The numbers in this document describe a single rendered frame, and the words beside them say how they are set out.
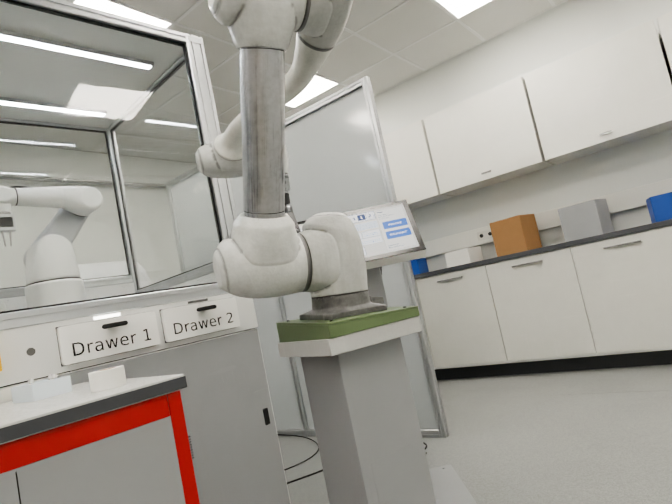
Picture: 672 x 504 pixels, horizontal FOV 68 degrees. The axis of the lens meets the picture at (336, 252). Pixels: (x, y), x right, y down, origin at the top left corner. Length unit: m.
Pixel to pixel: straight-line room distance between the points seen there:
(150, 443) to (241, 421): 0.85
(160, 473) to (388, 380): 0.56
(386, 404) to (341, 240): 0.42
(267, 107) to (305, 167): 2.07
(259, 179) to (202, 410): 0.92
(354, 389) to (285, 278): 0.31
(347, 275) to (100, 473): 0.67
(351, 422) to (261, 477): 0.79
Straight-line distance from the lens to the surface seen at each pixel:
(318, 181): 3.14
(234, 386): 1.88
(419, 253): 1.94
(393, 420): 1.31
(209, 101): 2.12
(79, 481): 1.05
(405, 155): 4.68
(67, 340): 1.63
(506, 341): 4.00
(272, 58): 1.17
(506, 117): 4.34
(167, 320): 1.74
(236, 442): 1.90
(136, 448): 1.08
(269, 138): 1.16
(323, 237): 1.25
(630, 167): 4.46
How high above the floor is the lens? 0.85
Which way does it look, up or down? 5 degrees up
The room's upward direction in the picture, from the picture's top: 12 degrees counter-clockwise
